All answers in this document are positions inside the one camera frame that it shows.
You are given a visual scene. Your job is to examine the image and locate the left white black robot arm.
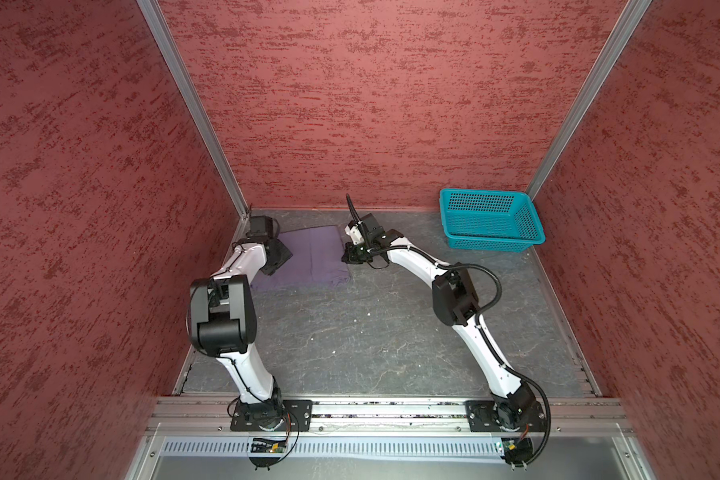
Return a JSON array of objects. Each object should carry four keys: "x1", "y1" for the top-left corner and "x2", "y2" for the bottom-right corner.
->
[{"x1": 186, "y1": 237, "x2": 292, "y2": 431}]

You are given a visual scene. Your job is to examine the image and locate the aluminium front rail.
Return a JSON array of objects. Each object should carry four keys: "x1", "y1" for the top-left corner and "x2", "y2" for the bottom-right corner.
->
[{"x1": 147, "y1": 394, "x2": 635, "y2": 438}]

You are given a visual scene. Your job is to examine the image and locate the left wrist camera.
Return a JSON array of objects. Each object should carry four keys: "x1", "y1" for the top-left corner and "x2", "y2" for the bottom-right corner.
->
[{"x1": 246, "y1": 215, "x2": 280, "y2": 243}]

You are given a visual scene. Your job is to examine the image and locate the white slotted cable duct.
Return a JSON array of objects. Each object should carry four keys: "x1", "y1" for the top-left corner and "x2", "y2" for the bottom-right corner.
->
[{"x1": 160, "y1": 436, "x2": 503, "y2": 463}]

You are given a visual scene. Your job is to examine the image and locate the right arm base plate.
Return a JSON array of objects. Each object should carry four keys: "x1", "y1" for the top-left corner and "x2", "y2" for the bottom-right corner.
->
[{"x1": 464, "y1": 400, "x2": 548, "y2": 433}]

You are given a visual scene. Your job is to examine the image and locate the teal plastic basket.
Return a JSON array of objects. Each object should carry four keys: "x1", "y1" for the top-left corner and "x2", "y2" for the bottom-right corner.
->
[{"x1": 439, "y1": 188, "x2": 546, "y2": 253}]

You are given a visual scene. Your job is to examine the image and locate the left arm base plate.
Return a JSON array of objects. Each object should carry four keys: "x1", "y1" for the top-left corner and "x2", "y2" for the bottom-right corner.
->
[{"x1": 228, "y1": 400, "x2": 313, "y2": 433}]

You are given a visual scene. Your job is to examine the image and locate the left aluminium corner post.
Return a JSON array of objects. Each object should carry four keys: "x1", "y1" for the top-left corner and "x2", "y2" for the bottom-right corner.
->
[{"x1": 137, "y1": 0, "x2": 249, "y2": 220}]

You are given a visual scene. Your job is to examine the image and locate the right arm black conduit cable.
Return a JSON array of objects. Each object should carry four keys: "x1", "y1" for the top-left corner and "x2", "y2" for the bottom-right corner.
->
[{"x1": 344, "y1": 193, "x2": 553, "y2": 468}]

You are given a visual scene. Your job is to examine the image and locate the right aluminium corner post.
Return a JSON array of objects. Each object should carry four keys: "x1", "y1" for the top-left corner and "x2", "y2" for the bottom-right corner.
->
[{"x1": 526, "y1": 0, "x2": 652, "y2": 200}]

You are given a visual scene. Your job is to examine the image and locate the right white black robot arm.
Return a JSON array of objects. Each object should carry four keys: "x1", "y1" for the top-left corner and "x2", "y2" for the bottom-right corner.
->
[{"x1": 342, "y1": 222, "x2": 551, "y2": 432}]

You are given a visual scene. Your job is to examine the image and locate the left small circuit board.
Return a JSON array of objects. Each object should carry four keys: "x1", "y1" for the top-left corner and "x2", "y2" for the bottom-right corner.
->
[{"x1": 249, "y1": 437, "x2": 289, "y2": 456}]

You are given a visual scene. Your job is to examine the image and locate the right small circuit board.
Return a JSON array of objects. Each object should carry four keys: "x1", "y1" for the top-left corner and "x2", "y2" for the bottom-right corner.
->
[{"x1": 502, "y1": 438, "x2": 534, "y2": 467}]

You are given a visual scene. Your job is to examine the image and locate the aluminium corner post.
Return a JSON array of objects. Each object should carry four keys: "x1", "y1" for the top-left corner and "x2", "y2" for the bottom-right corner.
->
[
  {"x1": 137, "y1": 0, "x2": 249, "y2": 220},
  {"x1": 526, "y1": 0, "x2": 652, "y2": 200}
]

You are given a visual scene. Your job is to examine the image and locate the purple trousers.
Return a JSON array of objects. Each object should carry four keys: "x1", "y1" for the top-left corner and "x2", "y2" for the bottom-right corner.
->
[{"x1": 252, "y1": 225, "x2": 351, "y2": 292}]

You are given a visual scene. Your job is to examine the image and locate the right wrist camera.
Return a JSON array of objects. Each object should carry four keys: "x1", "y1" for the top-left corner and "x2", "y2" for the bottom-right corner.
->
[{"x1": 345, "y1": 214, "x2": 385, "y2": 246}]

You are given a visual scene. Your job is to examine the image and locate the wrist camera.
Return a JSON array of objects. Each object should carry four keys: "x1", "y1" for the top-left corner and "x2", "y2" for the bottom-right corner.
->
[
  {"x1": 345, "y1": 214, "x2": 385, "y2": 246},
  {"x1": 246, "y1": 215, "x2": 280, "y2": 243}
]

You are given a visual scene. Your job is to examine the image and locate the small circuit board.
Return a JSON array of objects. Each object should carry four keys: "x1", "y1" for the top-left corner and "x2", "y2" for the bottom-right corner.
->
[
  {"x1": 249, "y1": 437, "x2": 289, "y2": 456},
  {"x1": 502, "y1": 438, "x2": 534, "y2": 467}
]

